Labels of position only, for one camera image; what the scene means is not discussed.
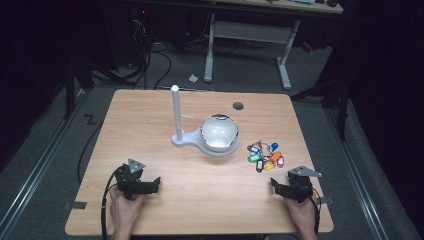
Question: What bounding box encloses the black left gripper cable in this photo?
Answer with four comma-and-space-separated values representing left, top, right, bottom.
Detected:
100, 167, 122, 240

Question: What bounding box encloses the black metal stand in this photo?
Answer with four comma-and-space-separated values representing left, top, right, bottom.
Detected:
62, 56, 96, 120
289, 66, 353, 142

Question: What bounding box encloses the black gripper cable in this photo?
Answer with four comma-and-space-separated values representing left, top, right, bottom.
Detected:
100, 167, 122, 240
310, 194, 322, 235

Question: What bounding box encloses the black floor cable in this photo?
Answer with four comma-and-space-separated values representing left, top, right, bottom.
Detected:
76, 120, 105, 185

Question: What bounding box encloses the metal floor rail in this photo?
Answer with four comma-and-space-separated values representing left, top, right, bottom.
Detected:
0, 89, 88, 240
323, 105, 390, 240

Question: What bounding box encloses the bundle of black floor cables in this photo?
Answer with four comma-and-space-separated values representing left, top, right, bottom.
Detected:
93, 16, 174, 92

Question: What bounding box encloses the white-legged wooden desk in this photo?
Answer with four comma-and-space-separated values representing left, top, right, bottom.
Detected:
203, 0, 345, 91

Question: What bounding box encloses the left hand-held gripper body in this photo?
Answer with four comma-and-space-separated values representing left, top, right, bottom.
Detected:
114, 158, 148, 201

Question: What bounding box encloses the shiny metal bowl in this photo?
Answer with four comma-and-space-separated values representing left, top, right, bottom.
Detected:
200, 113, 241, 154

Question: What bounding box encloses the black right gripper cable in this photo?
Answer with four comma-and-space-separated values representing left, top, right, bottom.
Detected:
310, 194, 322, 235

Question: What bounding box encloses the bunch of colourful key tags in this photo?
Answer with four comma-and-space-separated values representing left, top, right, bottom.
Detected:
246, 139, 286, 174

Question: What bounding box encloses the white stand with pole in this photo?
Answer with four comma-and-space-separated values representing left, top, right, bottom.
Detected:
170, 84, 241, 158

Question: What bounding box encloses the person's right hand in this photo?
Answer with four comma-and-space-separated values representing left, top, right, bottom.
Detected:
285, 197, 319, 233

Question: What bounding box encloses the person's left hand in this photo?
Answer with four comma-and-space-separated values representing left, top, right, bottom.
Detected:
109, 185, 145, 235

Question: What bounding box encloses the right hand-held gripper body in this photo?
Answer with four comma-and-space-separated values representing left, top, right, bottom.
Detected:
286, 165, 323, 204

